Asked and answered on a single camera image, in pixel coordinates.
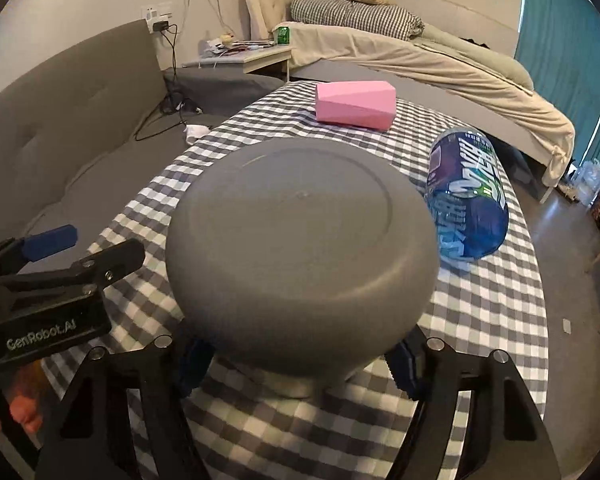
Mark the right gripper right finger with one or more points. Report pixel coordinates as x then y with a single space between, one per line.
505 437

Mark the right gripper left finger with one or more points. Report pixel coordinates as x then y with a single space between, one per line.
91 436

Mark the finger of the left gripper seen from outside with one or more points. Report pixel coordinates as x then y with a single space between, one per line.
43 245

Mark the grey plastic cup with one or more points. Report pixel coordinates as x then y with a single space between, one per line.
301 260

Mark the person's hand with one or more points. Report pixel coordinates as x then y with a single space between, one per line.
24 388

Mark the grey sofa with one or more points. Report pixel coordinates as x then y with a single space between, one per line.
83 132

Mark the checkered tablecloth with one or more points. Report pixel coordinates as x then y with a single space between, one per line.
352 430

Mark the crumpled white tissue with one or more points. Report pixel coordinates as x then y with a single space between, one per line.
195 132

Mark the blue water bottle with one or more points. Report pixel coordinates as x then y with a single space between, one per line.
465 195

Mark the large clear water jug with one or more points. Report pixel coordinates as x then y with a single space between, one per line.
587 182

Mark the white bedside table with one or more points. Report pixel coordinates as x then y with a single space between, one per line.
275 59

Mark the beige bed sheet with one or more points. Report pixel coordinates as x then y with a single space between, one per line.
442 81

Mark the green can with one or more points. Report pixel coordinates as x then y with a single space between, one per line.
282 34

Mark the pink foam block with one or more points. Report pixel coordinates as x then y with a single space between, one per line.
368 104

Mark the checkered pillow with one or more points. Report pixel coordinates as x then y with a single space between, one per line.
380 19

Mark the light green blanket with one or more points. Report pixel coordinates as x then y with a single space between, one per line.
499 62

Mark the teal curtain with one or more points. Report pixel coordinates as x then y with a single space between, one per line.
559 45

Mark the white wall socket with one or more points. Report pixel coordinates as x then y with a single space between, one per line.
161 10

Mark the white bed frame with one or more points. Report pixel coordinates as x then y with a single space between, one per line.
333 40

